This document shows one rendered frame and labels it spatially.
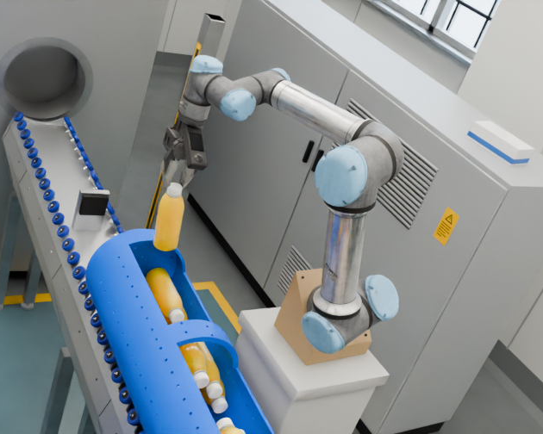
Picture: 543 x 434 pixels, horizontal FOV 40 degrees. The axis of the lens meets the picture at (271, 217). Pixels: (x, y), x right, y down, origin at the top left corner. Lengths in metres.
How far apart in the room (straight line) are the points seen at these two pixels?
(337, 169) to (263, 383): 0.76
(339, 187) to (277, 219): 2.47
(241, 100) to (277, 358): 0.69
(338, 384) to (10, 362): 1.82
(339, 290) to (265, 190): 2.42
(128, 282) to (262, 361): 0.42
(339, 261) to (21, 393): 1.96
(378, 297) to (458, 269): 1.25
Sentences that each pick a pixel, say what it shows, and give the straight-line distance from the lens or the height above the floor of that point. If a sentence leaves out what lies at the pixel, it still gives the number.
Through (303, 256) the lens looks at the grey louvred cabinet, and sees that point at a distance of 3.86.
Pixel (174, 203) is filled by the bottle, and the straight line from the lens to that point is 2.00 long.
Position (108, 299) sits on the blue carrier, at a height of 1.13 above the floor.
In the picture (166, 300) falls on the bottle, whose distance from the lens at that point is 2.12.
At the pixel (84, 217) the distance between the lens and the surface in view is 2.65.
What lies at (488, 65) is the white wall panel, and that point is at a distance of 4.31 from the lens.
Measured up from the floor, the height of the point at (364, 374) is 1.15.
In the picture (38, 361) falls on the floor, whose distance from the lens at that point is 3.52.
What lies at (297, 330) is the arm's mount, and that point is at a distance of 2.05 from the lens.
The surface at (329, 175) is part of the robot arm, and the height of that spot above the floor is 1.76.
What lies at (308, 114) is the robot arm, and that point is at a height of 1.78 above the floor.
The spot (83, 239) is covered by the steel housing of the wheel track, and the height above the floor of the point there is 0.93.
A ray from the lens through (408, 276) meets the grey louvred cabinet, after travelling 3.30.
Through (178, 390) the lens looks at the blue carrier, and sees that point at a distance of 1.76.
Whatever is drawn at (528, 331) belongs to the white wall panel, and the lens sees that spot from 4.52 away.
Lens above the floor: 2.38
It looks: 28 degrees down
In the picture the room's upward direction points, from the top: 20 degrees clockwise
